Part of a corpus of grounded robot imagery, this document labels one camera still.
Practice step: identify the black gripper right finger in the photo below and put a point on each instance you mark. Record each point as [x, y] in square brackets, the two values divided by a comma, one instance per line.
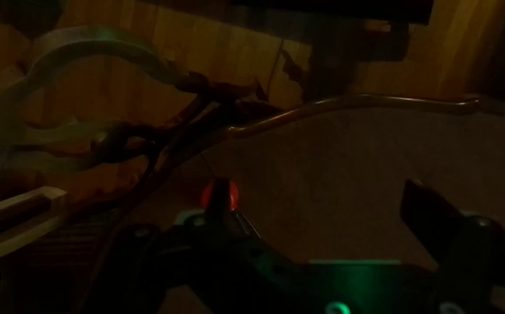
[468, 248]

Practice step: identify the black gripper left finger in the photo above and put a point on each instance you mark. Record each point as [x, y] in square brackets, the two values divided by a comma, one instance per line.
[226, 253]

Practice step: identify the ornate wooden chair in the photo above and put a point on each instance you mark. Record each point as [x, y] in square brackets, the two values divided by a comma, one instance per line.
[42, 216]

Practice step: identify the red plastic cup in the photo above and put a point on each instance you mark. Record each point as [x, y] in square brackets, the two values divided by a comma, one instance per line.
[220, 194]

